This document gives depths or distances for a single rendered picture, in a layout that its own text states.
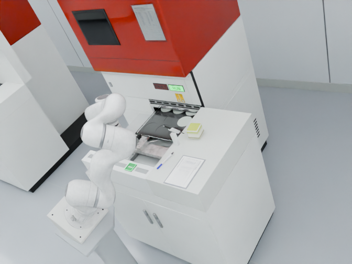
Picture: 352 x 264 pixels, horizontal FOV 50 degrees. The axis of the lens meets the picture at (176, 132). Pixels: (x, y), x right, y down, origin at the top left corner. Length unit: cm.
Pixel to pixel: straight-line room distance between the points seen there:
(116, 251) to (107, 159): 90
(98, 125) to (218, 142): 80
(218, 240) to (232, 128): 63
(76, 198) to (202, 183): 61
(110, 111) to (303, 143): 215
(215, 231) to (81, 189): 76
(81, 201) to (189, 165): 60
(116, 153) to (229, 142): 74
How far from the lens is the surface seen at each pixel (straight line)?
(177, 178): 196
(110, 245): 231
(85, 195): 177
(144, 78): 252
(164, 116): 254
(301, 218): 285
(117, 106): 155
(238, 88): 276
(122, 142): 150
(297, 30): 360
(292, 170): 315
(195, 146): 210
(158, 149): 233
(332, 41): 357
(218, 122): 220
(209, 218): 201
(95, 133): 149
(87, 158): 243
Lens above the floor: 232
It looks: 37 degrees down
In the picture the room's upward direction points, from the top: 23 degrees counter-clockwise
